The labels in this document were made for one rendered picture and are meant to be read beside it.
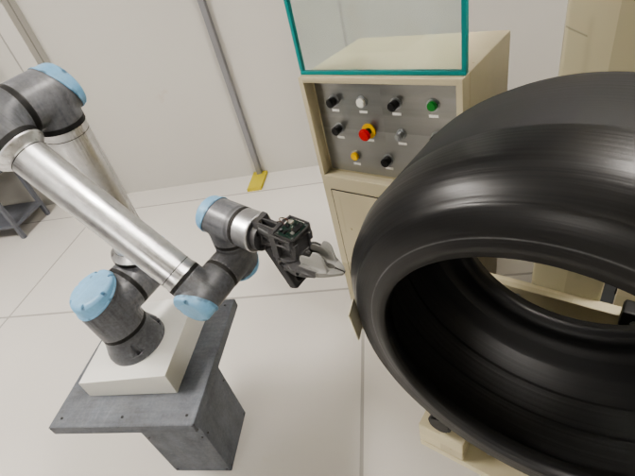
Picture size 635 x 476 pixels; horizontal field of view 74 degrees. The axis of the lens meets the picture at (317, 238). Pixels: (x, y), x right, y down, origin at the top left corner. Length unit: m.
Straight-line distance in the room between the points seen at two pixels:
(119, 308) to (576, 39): 1.27
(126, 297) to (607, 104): 1.26
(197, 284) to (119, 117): 3.10
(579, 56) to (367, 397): 1.56
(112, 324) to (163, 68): 2.53
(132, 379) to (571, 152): 1.32
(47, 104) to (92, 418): 0.95
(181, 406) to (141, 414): 0.13
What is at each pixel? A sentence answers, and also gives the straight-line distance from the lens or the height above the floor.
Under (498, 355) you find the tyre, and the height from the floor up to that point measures 0.92.
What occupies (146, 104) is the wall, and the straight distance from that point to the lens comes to 3.81.
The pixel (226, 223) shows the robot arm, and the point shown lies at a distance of 0.93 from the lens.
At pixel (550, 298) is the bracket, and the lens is 1.02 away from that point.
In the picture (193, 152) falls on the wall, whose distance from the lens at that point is 3.85.
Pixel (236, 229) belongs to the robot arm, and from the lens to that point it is 0.91.
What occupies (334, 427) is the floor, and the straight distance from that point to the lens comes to 1.93.
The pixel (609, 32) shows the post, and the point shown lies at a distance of 0.77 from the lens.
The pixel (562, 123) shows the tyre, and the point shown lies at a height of 1.47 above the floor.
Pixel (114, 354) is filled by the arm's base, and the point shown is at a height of 0.73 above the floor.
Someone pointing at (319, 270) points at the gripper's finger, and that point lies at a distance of 0.83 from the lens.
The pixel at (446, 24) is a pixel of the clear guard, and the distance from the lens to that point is 1.21.
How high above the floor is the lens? 1.68
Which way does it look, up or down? 37 degrees down
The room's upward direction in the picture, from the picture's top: 15 degrees counter-clockwise
